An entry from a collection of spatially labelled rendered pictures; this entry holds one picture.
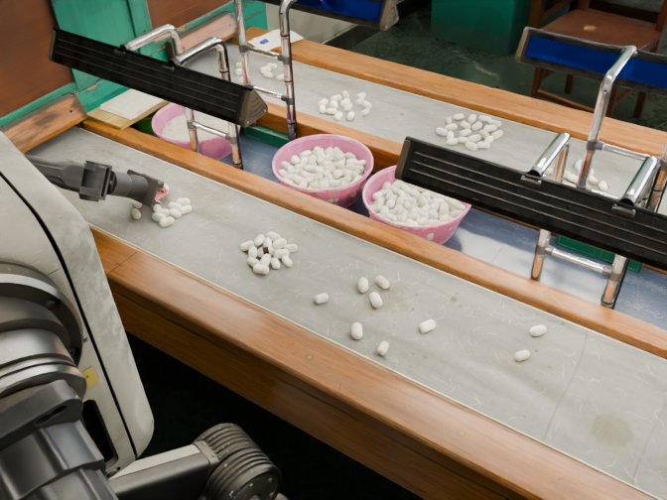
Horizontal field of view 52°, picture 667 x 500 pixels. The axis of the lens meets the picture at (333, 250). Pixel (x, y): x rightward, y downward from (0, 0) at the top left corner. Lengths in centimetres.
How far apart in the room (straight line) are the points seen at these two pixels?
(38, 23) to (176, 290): 89
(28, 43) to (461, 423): 147
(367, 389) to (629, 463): 45
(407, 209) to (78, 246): 121
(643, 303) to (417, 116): 84
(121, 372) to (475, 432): 71
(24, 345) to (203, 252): 113
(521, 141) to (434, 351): 82
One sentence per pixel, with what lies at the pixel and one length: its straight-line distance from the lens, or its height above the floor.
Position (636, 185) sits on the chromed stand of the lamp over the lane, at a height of 112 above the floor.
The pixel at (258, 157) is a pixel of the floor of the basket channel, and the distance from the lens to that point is 203.
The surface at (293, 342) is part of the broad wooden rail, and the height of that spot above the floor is 76.
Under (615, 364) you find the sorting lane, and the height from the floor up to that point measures 74.
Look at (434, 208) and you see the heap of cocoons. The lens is 170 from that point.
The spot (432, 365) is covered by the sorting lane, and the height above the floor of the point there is 74.
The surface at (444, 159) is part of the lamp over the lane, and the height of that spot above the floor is 110.
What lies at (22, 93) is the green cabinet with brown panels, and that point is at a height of 91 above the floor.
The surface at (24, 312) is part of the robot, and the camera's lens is 51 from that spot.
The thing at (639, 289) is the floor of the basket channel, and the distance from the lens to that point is 169.
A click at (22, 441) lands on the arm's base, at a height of 140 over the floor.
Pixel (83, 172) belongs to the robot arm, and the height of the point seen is 94.
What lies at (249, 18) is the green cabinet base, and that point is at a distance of 265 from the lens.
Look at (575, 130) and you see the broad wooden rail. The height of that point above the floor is 76.
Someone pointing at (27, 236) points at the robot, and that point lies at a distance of 56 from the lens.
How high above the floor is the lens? 176
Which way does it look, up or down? 41 degrees down
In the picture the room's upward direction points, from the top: 2 degrees counter-clockwise
